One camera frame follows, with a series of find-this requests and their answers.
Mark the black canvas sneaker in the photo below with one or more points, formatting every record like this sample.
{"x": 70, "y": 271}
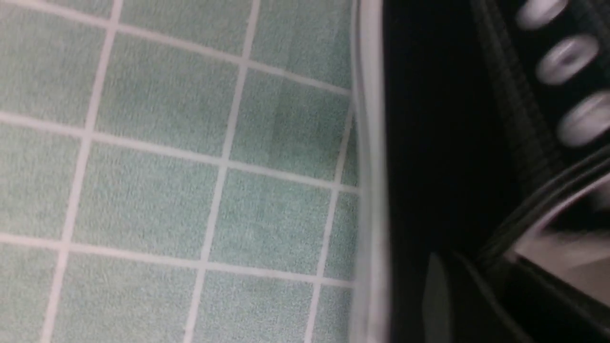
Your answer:
{"x": 483, "y": 131}

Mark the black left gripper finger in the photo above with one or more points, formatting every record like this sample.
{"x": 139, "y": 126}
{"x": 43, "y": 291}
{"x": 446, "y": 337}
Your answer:
{"x": 530, "y": 306}

